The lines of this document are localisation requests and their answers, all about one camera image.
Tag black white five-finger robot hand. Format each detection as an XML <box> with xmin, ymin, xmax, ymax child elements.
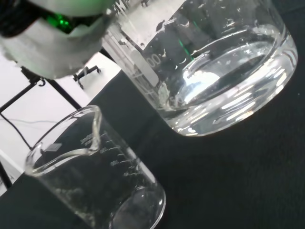
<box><xmin>0</xmin><ymin>0</ymin><xmax>131</xmax><ymax>80</ymax></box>

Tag clear glass beaker with spout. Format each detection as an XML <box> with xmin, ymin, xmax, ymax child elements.
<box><xmin>25</xmin><ymin>104</ymin><xmax>167</xmax><ymax>229</ymax></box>

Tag black tripod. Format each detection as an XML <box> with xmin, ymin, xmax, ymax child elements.
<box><xmin>0</xmin><ymin>46</ymin><xmax>112</xmax><ymax>189</ymax></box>

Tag black wheeled chair base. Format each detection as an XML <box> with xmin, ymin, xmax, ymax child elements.
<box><xmin>72</xmin><ymin>65</ymin><xmax>101</xmax><ymax>90</ymax></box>

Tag black bench cloth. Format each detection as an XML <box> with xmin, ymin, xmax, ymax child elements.
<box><xmin>0</xmin><ymin>0</ymin><xmax>305</xmax><ymax>229</ymax></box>

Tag thin black cable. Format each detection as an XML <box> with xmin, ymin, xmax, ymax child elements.
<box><xmin>0</xmin><ymin>113</ymin><xmax>33</xmax><ymax>150</ymax></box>

